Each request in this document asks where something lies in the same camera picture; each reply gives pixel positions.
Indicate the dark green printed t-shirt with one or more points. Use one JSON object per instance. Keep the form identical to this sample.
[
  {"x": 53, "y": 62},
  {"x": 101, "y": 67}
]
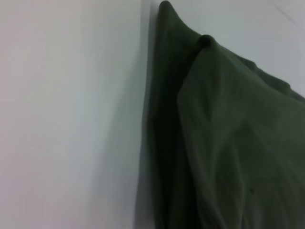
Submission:
[{"x": 226, "y": 131}]

